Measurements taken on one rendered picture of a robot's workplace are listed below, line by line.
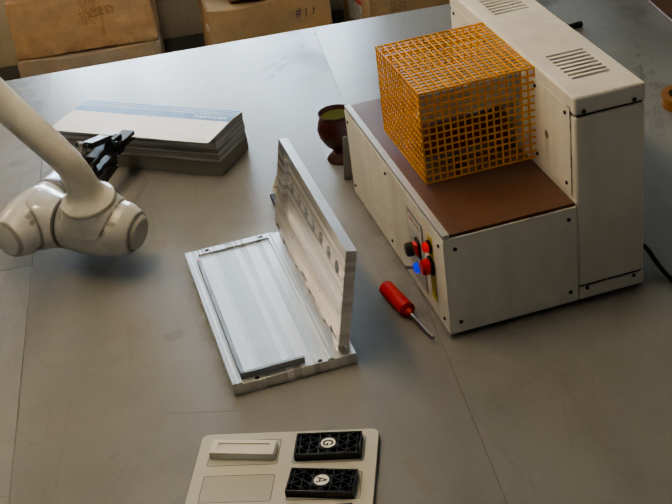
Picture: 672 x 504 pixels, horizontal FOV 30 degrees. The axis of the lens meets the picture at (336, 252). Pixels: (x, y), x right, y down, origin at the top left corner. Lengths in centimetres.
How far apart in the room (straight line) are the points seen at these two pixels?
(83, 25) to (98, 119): 250
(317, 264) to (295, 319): 10
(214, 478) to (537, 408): 49
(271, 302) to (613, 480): 71
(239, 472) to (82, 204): 68
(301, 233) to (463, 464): 60
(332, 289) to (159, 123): 81
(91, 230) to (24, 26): 305
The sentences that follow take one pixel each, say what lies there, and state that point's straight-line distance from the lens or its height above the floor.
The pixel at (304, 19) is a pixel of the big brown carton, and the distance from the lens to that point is 535.
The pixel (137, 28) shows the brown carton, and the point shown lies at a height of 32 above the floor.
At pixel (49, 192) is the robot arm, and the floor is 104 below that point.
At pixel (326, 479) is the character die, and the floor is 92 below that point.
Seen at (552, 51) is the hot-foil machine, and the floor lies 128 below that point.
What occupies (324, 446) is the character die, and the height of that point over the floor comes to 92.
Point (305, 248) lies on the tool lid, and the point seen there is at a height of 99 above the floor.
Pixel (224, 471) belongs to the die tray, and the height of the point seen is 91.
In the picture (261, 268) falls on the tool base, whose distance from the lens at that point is 229.
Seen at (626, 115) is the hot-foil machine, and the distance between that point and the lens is 201.
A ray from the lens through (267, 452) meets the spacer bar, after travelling 187.
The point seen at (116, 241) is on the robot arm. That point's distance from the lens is 232.
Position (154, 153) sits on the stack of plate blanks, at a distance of 274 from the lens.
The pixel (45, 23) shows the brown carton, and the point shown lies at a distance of 531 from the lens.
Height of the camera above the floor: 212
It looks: 31 degrees down
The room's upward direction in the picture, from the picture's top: 8 degrees counter-clockwise
